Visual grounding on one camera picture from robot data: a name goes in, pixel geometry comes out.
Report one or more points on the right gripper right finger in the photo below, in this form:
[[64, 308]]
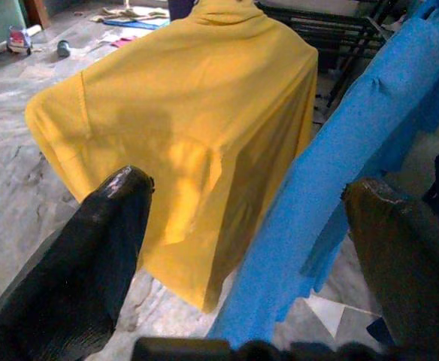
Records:
[[411, 270]]

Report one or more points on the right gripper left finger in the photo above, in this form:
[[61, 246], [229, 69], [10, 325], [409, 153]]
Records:
[[73, 270]]

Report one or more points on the yellow shirt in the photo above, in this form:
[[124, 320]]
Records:
[[189, 113]]

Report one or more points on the blue shirt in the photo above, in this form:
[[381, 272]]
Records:
[[339, 150]]

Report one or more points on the grey blue cup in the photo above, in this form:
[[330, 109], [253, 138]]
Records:
[[63, 49]]

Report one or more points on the pink cloth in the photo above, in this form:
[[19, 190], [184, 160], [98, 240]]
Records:
[[123, 41]]

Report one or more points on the pink white toy car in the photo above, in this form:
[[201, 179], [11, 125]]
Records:
[[18, 41]]

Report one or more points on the black drying rack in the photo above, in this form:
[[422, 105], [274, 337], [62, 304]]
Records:
[[317, 37]]

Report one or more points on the blue floor mat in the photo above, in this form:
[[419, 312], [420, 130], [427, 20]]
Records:
[[137, 25]]

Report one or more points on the brown wooden board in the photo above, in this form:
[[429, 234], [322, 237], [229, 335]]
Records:
[[37, 13]]

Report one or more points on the purple sofa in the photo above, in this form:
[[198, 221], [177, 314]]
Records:
[[180, 9]]

